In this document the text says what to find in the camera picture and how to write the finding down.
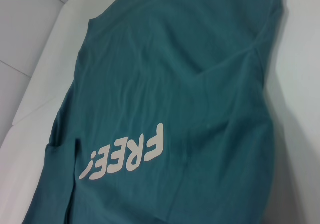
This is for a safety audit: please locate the teal t-shirt with FREE print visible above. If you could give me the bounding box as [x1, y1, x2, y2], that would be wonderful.
[23, 0, 286, 224]

